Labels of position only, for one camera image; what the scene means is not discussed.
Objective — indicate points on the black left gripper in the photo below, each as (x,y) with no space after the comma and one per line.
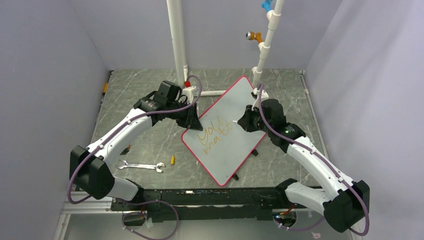
(191,120)

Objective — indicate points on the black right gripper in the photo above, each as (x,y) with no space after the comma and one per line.
(246,120)

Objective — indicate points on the pink framed whiteboard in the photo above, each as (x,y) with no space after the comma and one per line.
(223,146)

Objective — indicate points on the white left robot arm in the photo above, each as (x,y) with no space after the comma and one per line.
(90,168)

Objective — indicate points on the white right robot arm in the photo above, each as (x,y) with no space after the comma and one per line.
(343,202)

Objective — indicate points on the orange black hex key set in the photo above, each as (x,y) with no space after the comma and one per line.
(126,150)

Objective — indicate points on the silver open-end wrench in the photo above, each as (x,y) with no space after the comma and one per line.
(123,164)

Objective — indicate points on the blue nozzle fitting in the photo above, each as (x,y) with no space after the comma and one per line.
(266,4)

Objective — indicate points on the white PVC pipe frame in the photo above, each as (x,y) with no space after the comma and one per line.
(214,37)

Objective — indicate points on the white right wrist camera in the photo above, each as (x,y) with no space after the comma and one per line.
(259,96)

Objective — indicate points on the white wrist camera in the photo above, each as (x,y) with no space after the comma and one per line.
(259,96)
(189,90)

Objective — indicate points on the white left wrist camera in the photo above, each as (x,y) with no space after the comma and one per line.
(189,90)

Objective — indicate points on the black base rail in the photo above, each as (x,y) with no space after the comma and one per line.
(259,203)

